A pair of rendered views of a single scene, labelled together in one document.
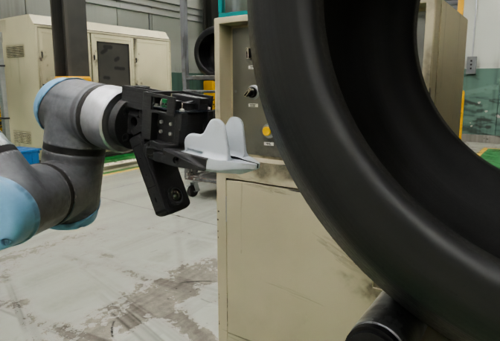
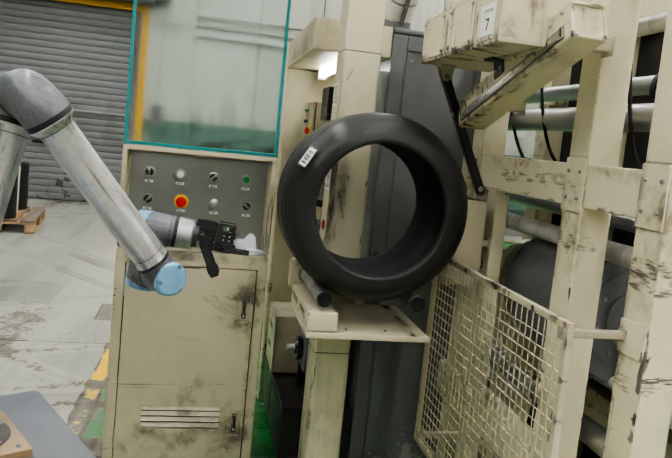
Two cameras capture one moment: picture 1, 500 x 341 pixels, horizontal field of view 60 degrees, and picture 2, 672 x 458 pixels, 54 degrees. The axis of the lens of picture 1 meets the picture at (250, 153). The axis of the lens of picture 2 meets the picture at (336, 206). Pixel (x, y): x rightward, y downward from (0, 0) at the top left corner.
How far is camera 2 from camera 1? 163 cm
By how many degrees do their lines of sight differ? 46
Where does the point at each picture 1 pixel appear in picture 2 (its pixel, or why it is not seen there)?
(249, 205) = not seen: hidden behind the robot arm
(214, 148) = (250, 246)
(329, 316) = (207, 347)
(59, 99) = (158, 224)
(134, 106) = (205, 228)
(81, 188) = not seen: hidden behind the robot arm
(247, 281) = (141, 338)
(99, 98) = (187, 224)
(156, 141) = (222, 244)
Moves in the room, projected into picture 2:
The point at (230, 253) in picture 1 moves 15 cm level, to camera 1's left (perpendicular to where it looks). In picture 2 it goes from (125, 320) to (85, 325)
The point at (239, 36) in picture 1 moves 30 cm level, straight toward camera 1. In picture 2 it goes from (137, 157) to (184, 165)
